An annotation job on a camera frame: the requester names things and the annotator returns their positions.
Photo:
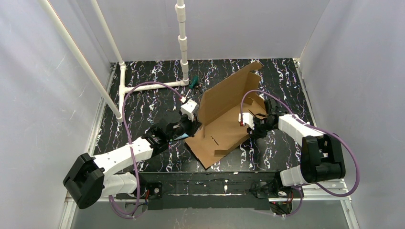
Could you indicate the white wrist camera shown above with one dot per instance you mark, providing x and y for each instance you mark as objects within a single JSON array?
[
  {"x": 246, "y": 119},
  {"x": 190, "y": 108}
]

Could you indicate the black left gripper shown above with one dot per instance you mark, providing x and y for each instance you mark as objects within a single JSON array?
[{"x": 192, "y": 127}]

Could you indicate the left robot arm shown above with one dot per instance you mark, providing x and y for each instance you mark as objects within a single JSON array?
[{"x": 93, "y": 177}]

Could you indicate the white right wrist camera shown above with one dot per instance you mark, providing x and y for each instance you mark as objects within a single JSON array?
[{"x": 246, "y": 119}]

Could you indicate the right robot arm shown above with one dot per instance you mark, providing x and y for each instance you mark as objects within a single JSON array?
[{"x": 321, "y": 154}]

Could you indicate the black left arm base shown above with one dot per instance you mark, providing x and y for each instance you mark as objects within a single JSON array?
[{"x": 149, "y": 189}]

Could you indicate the green handled screwdriver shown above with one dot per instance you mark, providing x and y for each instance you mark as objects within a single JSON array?
[{"x": 194, "y": 84}]

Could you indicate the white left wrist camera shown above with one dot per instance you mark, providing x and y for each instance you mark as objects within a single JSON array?
[{"x": 190, "y": 108}]

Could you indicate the white pvc pipe frame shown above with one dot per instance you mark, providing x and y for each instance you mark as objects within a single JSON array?
[{"x": 125, "y": 31}]

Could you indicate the blue highlighter marker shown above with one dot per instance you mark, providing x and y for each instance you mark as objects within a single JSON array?
[{"x": 181, "y": 137}]

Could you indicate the brown cardboard box sheet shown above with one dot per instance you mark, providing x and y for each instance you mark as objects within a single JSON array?
[{"x": 219, "y": 110}]

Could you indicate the aluminium rail frame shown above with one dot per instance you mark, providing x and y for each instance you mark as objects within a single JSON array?
[{"x": 280, "y": 77}]

